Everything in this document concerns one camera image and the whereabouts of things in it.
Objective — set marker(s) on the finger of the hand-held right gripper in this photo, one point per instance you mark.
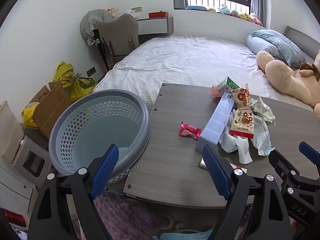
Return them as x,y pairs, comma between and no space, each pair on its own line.
308,152
283,165

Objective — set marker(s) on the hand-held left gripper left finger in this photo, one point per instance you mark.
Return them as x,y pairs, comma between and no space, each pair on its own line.
107,172

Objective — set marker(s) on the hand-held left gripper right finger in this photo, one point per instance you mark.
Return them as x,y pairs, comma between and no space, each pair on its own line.
216,172

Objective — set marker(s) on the small white box red heart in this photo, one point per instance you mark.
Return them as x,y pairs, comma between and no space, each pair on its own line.
203,164

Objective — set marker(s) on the white plastic bag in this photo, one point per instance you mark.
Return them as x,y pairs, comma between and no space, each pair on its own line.
235,147

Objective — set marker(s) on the white printed plastic wrapper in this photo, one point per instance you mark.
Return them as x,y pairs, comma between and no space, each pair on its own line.
262,135

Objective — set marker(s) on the long light blue box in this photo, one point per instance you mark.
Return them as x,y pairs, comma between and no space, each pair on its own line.
215,122

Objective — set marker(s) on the red candy wrapper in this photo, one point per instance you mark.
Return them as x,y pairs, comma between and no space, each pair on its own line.
188,130

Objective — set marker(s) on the cream red snack packet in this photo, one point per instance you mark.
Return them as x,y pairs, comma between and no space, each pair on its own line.
241,96
241,125

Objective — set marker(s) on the white paper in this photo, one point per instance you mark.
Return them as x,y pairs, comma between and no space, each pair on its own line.
262,110

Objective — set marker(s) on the grey perforated plastic basket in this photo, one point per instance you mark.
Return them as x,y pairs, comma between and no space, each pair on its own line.
140,120

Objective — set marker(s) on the pink pig toy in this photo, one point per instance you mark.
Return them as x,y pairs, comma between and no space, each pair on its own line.
215,91

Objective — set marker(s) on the green white carton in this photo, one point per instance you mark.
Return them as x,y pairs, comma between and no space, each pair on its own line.
226,85

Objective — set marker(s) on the purple fluffy rug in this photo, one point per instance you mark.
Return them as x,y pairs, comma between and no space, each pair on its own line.
120,215

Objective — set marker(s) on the blue face mask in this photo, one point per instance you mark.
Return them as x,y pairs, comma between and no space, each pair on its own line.
185,236

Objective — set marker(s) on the white plastic cabinet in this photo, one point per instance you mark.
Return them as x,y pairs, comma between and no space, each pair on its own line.
32,165

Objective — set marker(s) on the large beige teddy bear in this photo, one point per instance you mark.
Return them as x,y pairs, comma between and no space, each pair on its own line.
282,75

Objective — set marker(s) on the brown cardboard box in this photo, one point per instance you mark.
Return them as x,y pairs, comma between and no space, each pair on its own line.
52,110

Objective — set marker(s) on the yellow plastic bag grey tie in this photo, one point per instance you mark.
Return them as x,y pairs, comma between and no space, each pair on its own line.
81,87

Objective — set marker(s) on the yellow bag in cardboard box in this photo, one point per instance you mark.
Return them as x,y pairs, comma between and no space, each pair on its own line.
30,115

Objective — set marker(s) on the bed with checked sheet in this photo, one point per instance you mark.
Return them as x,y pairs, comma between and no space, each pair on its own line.
187,62

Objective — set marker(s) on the light blue pillow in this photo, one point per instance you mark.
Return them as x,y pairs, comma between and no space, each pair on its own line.
275,42

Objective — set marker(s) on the grey bed headboard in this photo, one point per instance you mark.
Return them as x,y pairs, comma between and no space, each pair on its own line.
300,36

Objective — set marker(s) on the grey beige chair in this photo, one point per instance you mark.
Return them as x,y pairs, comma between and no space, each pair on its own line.
117,32

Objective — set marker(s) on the pink plush toy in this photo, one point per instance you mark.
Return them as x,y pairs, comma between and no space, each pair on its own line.
256,18

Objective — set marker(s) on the yellow black plush toy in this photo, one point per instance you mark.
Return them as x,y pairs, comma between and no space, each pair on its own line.
244,16

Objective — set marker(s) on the grey checked garment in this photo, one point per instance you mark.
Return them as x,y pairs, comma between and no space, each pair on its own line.
91,22

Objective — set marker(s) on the white grey desk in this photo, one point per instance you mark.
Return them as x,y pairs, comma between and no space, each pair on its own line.
152,25

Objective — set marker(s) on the green plush toy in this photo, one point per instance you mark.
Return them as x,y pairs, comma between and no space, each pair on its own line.
234,13

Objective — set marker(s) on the small yellow plush toy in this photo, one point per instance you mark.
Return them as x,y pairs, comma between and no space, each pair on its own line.
211,9

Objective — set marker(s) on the blue plush toy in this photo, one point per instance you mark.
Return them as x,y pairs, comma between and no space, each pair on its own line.
223,9

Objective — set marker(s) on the red flat box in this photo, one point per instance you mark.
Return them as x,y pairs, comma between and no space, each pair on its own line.
158,14

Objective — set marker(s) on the small white paper box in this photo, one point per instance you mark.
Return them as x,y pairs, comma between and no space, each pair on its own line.
137,9

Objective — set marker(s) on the blue cushion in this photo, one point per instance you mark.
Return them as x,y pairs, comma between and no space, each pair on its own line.
196,7

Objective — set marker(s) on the dark wall socket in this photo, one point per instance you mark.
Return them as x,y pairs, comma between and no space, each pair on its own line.
90,71

